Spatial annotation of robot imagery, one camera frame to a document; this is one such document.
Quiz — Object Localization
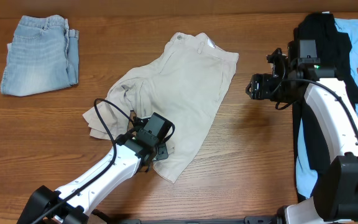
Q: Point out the beige khaki shorts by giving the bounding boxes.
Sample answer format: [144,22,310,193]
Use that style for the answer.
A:
[83,32,239,183]

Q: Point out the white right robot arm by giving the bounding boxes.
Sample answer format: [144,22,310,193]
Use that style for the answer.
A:
[246,47,358,223]

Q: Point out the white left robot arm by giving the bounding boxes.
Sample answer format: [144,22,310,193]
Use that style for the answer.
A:
[17,113,175,224]

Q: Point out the black garment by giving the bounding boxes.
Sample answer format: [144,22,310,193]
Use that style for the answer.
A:
[291,12,358,202]

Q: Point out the light blue shirt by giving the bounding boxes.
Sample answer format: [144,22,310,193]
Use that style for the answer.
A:
[295,19,358,200]

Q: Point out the folded light blue jeans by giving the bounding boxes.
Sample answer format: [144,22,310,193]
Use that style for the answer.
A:
[0,15,80,96]

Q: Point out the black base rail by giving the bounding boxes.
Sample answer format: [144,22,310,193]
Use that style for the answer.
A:
[110,215,285,224]

